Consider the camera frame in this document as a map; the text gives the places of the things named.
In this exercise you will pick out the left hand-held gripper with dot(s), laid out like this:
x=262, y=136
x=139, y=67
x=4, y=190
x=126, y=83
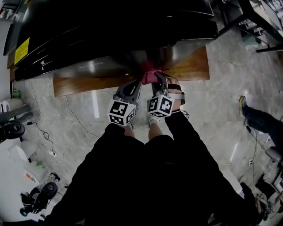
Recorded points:
x=120, y=112

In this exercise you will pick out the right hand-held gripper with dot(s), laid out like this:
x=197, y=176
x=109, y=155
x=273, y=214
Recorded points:
x=161, y=106

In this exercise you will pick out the pink cloth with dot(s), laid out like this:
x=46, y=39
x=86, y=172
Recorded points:
x=151, y=77

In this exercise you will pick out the large black glossy box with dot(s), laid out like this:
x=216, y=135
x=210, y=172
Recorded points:
x=99, y=28

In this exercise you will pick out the person's left forearm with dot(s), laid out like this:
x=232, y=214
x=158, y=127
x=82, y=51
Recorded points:
x=110, y=145

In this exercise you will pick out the person's right forearm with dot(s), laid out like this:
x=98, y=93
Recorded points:
x=181, y=132

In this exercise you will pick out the person's right hand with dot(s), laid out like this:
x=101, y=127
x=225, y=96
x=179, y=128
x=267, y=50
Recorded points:
x=173, y=80

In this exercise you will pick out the person's right shoe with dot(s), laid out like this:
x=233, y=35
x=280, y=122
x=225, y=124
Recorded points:
x=154, y=121

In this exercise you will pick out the wooden platform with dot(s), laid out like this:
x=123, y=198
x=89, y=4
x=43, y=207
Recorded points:
x=194, y=68

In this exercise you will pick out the person's left leg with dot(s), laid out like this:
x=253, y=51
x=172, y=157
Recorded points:
x=129, y=132

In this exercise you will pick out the person's leg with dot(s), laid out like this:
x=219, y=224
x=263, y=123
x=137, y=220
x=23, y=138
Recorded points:
x=129, y=132
x=155, y=132

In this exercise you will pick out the person's right leg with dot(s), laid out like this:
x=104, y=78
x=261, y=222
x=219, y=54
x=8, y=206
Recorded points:
x=155, y=132

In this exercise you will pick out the person's black clothed torso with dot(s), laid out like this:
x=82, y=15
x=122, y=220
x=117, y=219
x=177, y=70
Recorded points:
x=143, y=187

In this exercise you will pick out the white power strip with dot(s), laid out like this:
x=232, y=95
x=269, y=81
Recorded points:
x=52, y=153

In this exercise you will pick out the green can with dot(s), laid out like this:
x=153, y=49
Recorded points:
x=16, y=94

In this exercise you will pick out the black table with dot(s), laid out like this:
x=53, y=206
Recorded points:
x=268, y=49

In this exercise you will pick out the black rounded device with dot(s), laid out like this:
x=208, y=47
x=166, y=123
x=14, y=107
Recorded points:
x=13, y=130

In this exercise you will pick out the white rounded appliance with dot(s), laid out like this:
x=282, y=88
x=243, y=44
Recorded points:
x=5, y=107

